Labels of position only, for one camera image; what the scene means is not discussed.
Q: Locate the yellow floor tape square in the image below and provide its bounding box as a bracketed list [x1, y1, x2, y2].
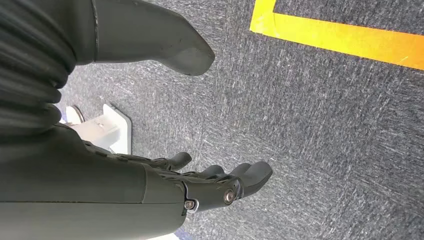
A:
[249, 0, 424, 71]

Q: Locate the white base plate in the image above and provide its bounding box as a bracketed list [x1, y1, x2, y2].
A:
[59, 103, 133, 156]

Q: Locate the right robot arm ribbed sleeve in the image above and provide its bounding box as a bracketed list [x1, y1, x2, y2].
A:
[0, 0, 78, 137]

